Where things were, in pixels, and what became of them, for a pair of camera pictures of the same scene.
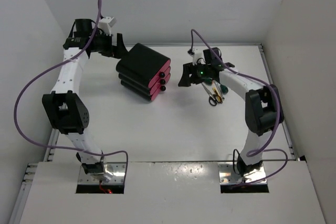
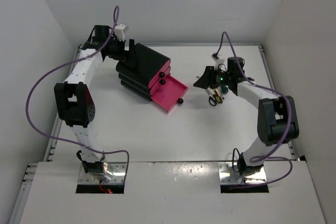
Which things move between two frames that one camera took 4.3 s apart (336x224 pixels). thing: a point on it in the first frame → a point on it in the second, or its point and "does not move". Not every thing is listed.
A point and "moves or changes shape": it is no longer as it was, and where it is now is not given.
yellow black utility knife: x=216 y=91 does not move
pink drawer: x=155 y=93 moves or changes shape
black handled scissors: x=212 y=99 does not move
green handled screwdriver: x=224 y=89 does not move
